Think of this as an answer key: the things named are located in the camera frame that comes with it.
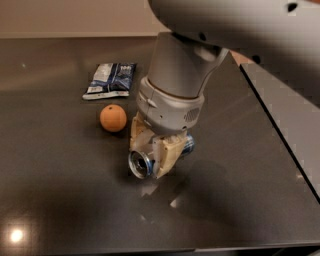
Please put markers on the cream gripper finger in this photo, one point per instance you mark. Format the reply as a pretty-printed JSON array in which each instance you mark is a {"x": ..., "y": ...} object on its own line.
[
  {"x": 140, "y": 135},
  {"x": 166, "y": 151}
]

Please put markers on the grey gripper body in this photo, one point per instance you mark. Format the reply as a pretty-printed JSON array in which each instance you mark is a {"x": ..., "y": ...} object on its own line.
[{"x": 168, "y": 111}]

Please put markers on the Red Bull can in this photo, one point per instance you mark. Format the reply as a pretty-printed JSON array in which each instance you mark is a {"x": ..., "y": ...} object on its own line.
[{"x": 141, "y": 163}]

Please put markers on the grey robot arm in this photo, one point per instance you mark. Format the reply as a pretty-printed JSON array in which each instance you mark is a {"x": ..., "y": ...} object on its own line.
[{"x": 281, "y": 36}]

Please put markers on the orange fruit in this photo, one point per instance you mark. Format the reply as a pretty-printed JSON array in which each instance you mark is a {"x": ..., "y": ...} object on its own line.
[{"x": 113, "y": 118}]

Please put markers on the blue white snack bag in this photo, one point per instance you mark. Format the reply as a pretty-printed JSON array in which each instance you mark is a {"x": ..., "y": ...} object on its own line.
[{"x": 111, "y": 80}]

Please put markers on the grey side table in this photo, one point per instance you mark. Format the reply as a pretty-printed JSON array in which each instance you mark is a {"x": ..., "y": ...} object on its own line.
[{"x": 297, "y": 121}]

